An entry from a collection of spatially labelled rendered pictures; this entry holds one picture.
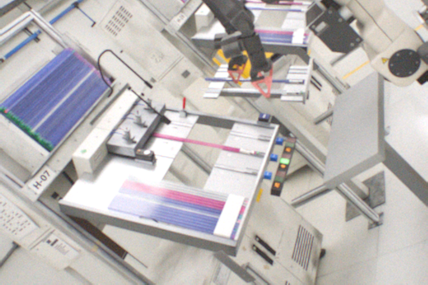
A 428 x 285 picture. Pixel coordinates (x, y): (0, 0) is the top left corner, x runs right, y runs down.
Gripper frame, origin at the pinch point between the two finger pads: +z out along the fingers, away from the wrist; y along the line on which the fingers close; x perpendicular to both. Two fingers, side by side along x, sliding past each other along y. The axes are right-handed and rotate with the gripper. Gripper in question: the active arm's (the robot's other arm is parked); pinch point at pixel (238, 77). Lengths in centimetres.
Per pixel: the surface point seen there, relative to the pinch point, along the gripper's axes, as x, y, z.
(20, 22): -97, 16, -31
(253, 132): 9.9, 17.9, 18.1
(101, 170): -46, 56, 17
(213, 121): -10.3, 12.0, 18.1
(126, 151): -38, 47, 13
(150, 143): -33, 36, 17
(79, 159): -53, 60, 11
